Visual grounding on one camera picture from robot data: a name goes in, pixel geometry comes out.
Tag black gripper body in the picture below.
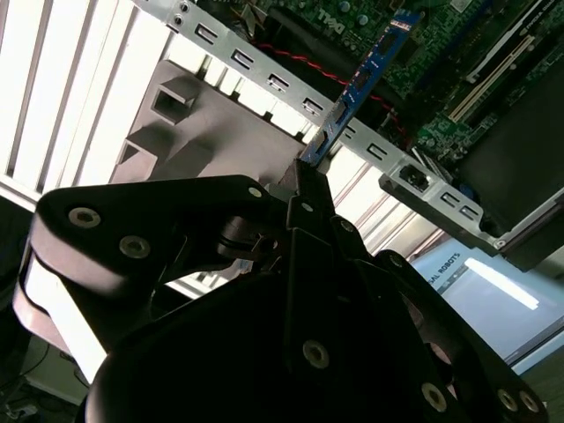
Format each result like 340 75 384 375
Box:
81 271 455 423

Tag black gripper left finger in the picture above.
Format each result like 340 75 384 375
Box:
11 158 344 382

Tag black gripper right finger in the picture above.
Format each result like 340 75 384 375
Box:
308 160 550 423

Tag blue RAM stick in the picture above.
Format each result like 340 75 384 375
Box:
301 7 419 167

